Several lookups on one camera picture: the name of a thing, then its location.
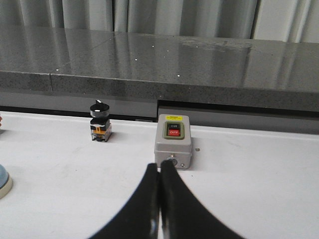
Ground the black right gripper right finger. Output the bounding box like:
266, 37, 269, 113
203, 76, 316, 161
160, 160, 242, 239

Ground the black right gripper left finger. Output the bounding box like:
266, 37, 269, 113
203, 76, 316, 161
91, 163, 160, 239

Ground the blue desk bell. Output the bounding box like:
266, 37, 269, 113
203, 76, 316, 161
0, 165, 13, 199

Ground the grey granite counter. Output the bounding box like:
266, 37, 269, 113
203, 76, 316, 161
0, 25, 319, 114

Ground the grey curtain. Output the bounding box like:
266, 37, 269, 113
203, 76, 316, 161
0, 0, 319, 43

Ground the grey on-off switch box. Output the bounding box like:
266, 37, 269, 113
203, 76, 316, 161
154, 114, 192, 169

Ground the black rotary selector switch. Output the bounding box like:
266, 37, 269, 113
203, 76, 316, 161
90, 100, 112, 142

